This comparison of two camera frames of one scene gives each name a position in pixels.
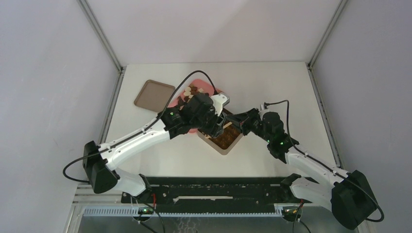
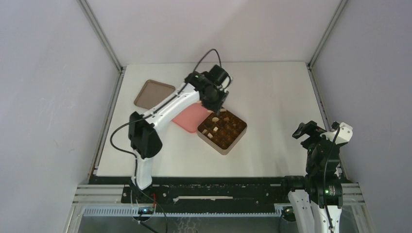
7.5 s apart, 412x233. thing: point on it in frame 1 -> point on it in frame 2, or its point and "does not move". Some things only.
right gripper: [245, 119] -> [310, 128]
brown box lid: [154, 95] does not move
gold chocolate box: [229, 138] does not move
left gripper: [216, 126] -> [215, 107]
